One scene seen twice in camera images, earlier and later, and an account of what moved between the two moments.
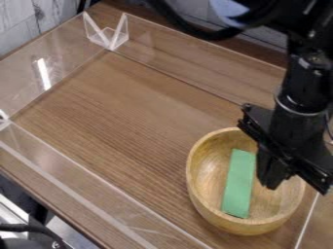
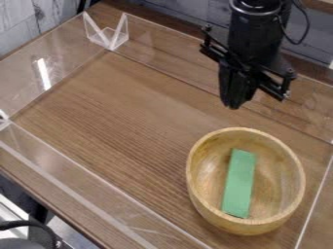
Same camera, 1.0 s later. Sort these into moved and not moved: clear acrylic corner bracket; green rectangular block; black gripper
Moved: black gripper
Not moved: green rectangular block; clear acrylic corner bracket
